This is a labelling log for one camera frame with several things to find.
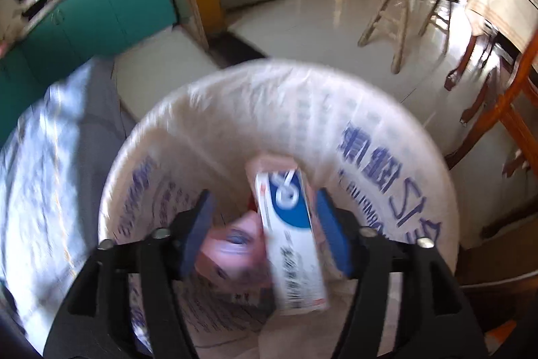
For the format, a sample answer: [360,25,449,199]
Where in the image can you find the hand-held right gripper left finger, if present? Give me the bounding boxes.
[42,188,215,359]

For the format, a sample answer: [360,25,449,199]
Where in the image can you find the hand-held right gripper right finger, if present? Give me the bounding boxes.
[315,188,491,359]

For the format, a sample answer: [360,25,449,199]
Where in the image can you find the pink tissue pack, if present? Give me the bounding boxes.
[195,212,274,292]

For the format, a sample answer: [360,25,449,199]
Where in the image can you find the white blue medicine box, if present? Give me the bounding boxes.
[255,170,329,316]

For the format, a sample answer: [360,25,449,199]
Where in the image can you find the trash bin with white liner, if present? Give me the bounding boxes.
[98,58,461,359]

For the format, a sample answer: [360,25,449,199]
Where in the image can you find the blue tablecloth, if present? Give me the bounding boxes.
[0,58,139,292]

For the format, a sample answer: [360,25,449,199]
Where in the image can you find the teal lower cabinets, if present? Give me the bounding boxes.
[0,0,179,145]

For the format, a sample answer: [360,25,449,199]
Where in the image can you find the dining table with pale cloth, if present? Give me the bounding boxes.
[446,0,538,124]

